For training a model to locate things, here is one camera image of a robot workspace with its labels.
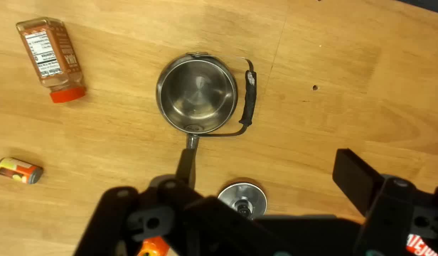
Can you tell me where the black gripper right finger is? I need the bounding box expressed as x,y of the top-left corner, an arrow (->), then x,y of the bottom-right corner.
332,148 -> 438,256

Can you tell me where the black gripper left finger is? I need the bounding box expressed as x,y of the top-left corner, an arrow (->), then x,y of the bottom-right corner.
75,148 -> 259,256

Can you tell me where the steel kettle lid black knob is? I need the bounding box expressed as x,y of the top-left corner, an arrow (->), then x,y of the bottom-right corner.
217,181 -> 269,219

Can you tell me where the stainless steel kettle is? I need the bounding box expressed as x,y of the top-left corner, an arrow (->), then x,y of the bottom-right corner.
156,51 -> 259,151

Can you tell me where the orange red apple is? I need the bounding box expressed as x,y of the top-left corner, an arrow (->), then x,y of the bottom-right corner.
139,236 -> 175,256

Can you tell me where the orange cracker box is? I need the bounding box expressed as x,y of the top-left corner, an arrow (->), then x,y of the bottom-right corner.
406,232 -> 438,256

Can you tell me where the small yellow orange can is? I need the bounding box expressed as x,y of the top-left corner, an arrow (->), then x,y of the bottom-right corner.
0,157 -> 45,185

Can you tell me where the spice bottle orange cap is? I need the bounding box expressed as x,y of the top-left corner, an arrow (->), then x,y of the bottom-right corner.
16,17 -> 87,104

